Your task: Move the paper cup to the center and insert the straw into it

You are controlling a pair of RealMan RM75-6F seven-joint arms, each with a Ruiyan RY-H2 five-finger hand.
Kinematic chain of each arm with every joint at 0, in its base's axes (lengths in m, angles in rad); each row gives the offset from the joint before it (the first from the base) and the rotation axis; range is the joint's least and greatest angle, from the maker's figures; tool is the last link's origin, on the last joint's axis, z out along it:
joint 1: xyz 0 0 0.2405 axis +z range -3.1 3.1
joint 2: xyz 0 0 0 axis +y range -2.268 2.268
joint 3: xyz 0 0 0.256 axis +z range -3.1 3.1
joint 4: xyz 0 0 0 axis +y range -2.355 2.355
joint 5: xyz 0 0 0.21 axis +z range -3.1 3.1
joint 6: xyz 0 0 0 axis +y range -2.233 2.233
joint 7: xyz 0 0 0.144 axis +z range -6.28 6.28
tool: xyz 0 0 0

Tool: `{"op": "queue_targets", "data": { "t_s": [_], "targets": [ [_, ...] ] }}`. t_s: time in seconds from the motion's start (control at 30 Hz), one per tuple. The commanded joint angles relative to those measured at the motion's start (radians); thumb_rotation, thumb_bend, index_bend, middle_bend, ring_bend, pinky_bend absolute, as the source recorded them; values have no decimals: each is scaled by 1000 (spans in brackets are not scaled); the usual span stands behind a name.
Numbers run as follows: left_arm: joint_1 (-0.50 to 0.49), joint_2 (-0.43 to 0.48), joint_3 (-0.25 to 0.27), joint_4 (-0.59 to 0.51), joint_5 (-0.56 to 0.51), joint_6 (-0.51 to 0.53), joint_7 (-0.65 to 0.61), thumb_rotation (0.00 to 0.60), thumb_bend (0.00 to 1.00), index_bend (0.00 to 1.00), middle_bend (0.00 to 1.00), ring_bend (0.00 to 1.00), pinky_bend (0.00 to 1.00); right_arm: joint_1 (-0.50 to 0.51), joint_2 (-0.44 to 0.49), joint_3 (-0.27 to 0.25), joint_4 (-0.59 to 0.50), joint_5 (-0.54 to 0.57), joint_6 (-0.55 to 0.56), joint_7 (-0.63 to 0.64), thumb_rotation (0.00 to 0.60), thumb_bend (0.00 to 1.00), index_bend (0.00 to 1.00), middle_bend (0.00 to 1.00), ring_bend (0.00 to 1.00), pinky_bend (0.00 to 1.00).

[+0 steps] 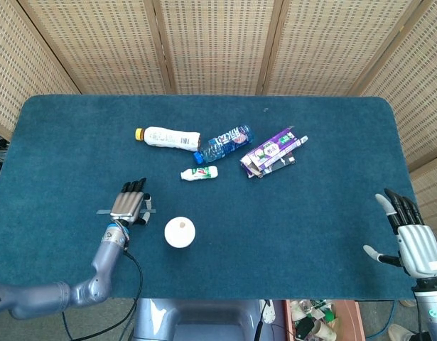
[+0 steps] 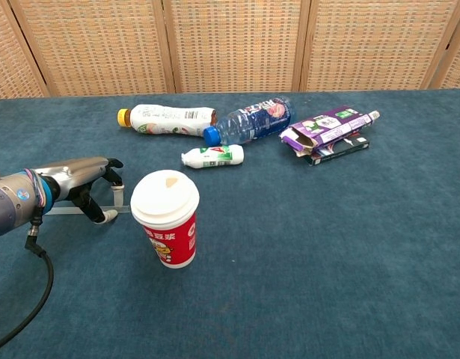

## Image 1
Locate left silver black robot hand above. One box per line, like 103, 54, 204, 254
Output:
109, 177, 152, 227

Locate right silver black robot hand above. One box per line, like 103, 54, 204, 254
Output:
362, 188, 437, 283

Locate clear plastic straw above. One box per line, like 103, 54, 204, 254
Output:
96, 208, 157, 216

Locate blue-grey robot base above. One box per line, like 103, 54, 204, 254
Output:
132, 298, 265, 341

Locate crumpled white paper cup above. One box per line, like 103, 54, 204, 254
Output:
312, 319, 338, 341

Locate woven bamboo screen panel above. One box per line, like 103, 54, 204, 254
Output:
262, 0, 423, 97
0, 0, 82, 141
409, 154, 437, 249
360, 0, 437, 171
152, 0, 286, 96
17, 0, 176, 96

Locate white bottle yellow cap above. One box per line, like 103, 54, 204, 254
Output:
134, 126, 202, 153

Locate small white bottle green label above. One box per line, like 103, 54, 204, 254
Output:
180, 166, 219, 182

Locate beige shoe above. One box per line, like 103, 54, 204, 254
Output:
387, 323, 418, 341

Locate red waste bin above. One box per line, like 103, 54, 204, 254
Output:
282, 299, 367, 341

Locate clear bottle blue cap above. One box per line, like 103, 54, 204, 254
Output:
193, 124, 255, 164

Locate blue felt table cover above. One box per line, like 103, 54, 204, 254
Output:
0, 94, 421, 301

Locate flattened purple milk carton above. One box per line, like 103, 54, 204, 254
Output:
239, 126, 309, 178

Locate flattened black carton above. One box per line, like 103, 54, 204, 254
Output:
262, 151, 297, 175

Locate white oval device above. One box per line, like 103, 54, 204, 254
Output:
262, 300, 278, 326

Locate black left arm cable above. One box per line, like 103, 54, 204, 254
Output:
61, 248, 144, 341

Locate blue floor cable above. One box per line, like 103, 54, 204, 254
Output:
363, 300, 396, 340

